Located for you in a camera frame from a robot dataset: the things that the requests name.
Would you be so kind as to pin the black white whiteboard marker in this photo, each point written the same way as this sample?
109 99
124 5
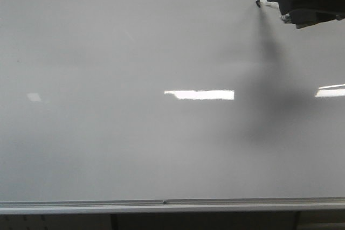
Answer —
275 5

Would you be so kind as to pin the white whiteboard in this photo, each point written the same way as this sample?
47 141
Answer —
167 99

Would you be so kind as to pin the aluminium whiteboard tray rail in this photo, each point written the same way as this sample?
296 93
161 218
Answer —
172 206

